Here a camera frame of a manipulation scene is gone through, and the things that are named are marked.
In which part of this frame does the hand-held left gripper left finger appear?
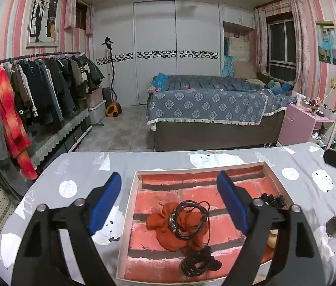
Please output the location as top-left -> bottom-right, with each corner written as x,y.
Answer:
11,172 -> 122,286

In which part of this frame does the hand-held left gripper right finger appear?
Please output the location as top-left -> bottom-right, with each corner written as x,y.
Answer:
216,171 -> 326,286

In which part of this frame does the black scrunchie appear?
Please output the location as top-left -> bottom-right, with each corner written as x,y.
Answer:
259,194 -> 287,210

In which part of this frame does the red compartment jewelry tray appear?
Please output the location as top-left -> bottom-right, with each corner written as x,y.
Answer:
117,161 -> 296,283

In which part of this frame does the black braided bracelet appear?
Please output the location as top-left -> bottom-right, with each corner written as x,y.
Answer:
169,200 -> 211,239

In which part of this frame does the orange fabric scrunchie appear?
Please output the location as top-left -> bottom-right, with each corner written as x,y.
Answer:
146,202 -> 213,252

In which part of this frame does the black cord necklace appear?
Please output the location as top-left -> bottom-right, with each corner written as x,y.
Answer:
180,247 -> 222,278

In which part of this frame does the grey polar bear printed blanket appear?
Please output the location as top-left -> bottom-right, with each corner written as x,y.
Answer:
0,143 -> 336,286

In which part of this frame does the pink nightstand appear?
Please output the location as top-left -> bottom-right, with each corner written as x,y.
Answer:
278,104 -> 336,147

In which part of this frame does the white storage box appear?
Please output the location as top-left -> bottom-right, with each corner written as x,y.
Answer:
88,100 -> 107,124

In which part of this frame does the black garment steamer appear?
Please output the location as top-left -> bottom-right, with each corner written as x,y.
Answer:
102,36 -> 123,117

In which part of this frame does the bed with blue bedspread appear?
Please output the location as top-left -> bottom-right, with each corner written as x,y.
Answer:
146,74 -> 296,152

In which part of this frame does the pink storage box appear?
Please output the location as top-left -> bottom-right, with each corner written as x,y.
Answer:
86,88 -> 103,109

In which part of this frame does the wide pink floral curtain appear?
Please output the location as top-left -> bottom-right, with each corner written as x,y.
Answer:
291,0 -> 313,96

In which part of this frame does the row of dark hanging clothes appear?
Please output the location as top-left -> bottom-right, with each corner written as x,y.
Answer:
5,54 -> 105,126

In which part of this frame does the orange red hanging robe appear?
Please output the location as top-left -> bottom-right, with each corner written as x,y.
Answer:
0,67 -> 39,181

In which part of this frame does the white wardrobe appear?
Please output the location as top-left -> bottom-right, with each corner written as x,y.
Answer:
94,0 -> 255,107

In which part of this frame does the blue pillow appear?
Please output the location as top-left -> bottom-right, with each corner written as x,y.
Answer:
151,73 -> 169,92

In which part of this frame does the narrow pink floral curtain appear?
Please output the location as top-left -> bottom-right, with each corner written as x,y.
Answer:
254,7 -> 271,75

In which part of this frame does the blue hanging cloth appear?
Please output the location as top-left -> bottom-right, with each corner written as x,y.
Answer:
221,55 -> 237,77

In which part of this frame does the metal clothes rack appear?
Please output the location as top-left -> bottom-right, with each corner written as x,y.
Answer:
0,51 -> 92,155

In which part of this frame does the short pink curtain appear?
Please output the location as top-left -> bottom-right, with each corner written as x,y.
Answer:
65,0 -> 94,35

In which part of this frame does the colourful wall poster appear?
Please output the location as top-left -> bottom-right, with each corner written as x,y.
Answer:
316,21 -> 336,65

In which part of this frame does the window with white frame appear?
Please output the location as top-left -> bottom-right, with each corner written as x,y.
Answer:
267,19 -> 297,83

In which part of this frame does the framed black and white wall poster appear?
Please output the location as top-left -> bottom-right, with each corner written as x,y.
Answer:
26,0 -> 60,49

